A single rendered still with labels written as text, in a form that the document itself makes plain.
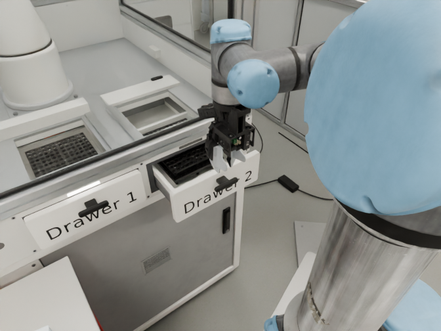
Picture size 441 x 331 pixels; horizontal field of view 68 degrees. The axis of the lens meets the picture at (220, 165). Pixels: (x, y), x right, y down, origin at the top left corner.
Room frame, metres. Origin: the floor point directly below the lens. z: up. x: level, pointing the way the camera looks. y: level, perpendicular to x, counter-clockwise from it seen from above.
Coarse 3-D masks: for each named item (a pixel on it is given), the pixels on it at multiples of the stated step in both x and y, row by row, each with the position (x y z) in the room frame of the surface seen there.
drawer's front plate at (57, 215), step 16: (128, 176) 0.63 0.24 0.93; (96, 192) 0.57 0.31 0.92; (112, 192) 0.59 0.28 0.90; (128, 192) 0.62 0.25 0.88; (144, 192) 0.64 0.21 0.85; (48, 208) 0.51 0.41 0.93; (64, 208) 0.52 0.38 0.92; (80, 208) 0.54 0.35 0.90; (112, 208) 0.59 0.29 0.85; (128, 208) 0.61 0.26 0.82; (32, 224) 0.48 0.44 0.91; (48, 224) 0.50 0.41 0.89; (64, 224) 0.51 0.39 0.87; (80, 224) 0.53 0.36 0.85; (48, 240) 0.49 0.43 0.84
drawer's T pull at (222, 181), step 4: (224, 176) 0.64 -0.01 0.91; (216, 180) 0.63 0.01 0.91; (220, 180) 0.63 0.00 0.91; (224, 180) 0.63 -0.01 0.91; (228, 180) 0.63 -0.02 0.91; (232, 180) 0.63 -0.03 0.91; (236, 180) 0.63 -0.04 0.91; (220, 184) 0.62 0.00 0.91; (224, 184) 0.61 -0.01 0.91; (228, 184) 0.62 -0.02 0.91; (232, 184) 0.62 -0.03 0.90; (216, 188) 0.60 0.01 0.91; (220, 188) 0.60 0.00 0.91; (224, 188) 0.61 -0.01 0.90
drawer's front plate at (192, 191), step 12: (252, 156) 0.71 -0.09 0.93; (228, 168) 0.66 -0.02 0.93; (240, 168) 0.69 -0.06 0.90; (252, 168) 0.71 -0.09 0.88; (192, 180) 0.61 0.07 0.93; (204, 180) 0.61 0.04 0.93; (240, 180) 0.69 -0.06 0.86; (252, 180) 0.71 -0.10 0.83; (180, 192) 0.57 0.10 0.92; (192, 192) 0.59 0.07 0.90; (204, 192) 0.61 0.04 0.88; (216, 192) 0.63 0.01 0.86; (228, 192) 0.66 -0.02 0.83; (180, 204) 0.57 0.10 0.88; (192, 204) 0.59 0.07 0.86; (204, 204) 0.61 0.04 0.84; (180, 216) 0.57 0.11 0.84
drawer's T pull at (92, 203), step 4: (92, 200) 0.55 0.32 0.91; (104, 200) 0.55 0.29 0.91; (88, 204) 0.54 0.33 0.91; (92, 204) 0.54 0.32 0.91; (96, 204) 0.54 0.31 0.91; (100, 204) 0.54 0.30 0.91; (104, 204) 0.54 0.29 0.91; (108, 204) 0.55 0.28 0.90; (88, 208) 0.53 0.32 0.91; (92, 208) 0.53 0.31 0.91; (96, 208) 0.53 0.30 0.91; (100, 208) 0.54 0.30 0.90; (80, 212) 0.52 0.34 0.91; (84, 212) 0.52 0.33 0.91; (88, 212) 0.52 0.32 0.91; (92, 212) 0.52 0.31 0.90; (80, 216) 0.51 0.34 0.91; (84, 216) 0.51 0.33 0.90
